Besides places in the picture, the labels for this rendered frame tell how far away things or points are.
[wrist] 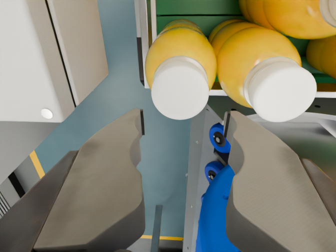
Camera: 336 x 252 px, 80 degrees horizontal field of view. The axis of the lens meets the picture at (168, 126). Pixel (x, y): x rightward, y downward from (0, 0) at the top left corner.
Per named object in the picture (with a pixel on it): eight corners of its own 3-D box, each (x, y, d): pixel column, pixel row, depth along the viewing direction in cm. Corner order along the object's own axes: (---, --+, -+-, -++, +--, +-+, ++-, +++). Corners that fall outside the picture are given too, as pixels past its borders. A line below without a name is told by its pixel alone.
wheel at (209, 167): (226, 192, 31) (235, 186, 32) (216, 164, 31) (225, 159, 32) (208, 189, 35) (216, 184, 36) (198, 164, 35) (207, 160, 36)
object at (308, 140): (250, 134, 33) (282, 197, 22) (253, 121, 32) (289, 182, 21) (313, 135, 32) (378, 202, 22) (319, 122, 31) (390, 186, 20)
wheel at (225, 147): (227, 160, 28) (236, 155, 29) (232, 134, 26) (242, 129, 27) (205, 144, 32) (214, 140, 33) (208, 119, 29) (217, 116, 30)
